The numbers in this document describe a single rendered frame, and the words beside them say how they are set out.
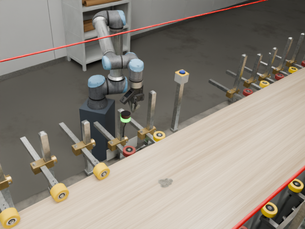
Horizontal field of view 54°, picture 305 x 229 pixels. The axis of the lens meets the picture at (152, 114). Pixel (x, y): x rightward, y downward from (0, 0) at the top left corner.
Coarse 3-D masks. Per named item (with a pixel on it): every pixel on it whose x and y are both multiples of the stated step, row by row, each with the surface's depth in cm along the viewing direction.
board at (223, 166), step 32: (256, 96) 252; (288, 96) 255; (192, 128) 212; (224, 128) 214; (256, 128) 217; (288, 128) 220; (128, 160) 182; (160, 160) 184; (192, 160) 186; (224, 160) 188; (256, 160) 190; (288, 160) 192; (96, 192) 162; (128, 192) 163; (160, 192) 165; (192, 192) 166; (224, 192) 168; (256, 192) 170; (0, 224) 143; (32, 224) 144; (64, 224) 145; (96, 224) 146; (128, 224) 148; (160, 224) 149; (192, 224) 150; (224, 224) 151
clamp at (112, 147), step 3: (117, 138) 202; (126, 138) 203; (108, 141) 199; (114, 141) 199; (117, 141) 200; (120, 141) 200; (123, 141) 201; (126, 141) 203; (108, 144) 199; (111, 144) 197; (114, 144) 197; (123, 144) 203; (108, 147) 200; (111, 147) 197; (114, 147) 198; (111, 150) 199
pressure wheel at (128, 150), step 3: (126, 147) 190; (129, 147) 191; (132, 147) 191; (123, 150) 188; (126, 150) 188; (129, 150) 188; (132, 150) 189; (135, 150) 189; (123, 153) 188; (126, 153) 186; (129, 153) 186; (132, 153) 187; (126, 156) 187
